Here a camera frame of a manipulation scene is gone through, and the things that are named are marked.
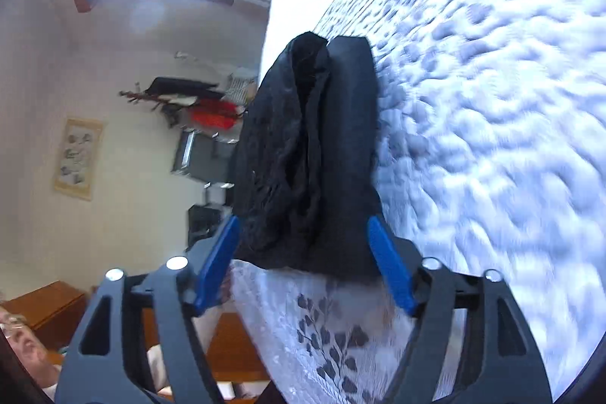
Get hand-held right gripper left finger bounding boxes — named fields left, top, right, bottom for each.
left=54, top=215, right=241, bottom=404

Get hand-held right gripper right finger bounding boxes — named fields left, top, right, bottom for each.
left=367, top=215, right=554, bottom=404

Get black pants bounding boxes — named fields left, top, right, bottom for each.
left=230, top=31, right=394, bottom=286

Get black mesh chrome chair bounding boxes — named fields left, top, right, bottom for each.
left=170, top=129, right=237, bottom=244

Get red garment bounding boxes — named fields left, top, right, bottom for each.
left=188, top=98, right=240, bottom=131

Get white striped bag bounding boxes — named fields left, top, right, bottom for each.
left=227, top=73, right=259, bottom=104

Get wooden dresser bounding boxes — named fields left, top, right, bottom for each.
left=0, top=281, right=88, bottom=353

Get black garment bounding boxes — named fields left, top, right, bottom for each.
left=147, top=76, right=223, bottom=99

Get white leaf print bedspread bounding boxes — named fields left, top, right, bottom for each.
left=230, top=0, right=606, bottom=404

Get wooden coat rack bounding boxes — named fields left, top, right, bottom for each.
left=118, top=82, right=190, bottom=130

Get person's head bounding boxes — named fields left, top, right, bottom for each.
left=0, top=302, right=62, bottom=390

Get wall poster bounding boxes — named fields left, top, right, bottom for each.
left=53, top=116, right=105, bottom=201

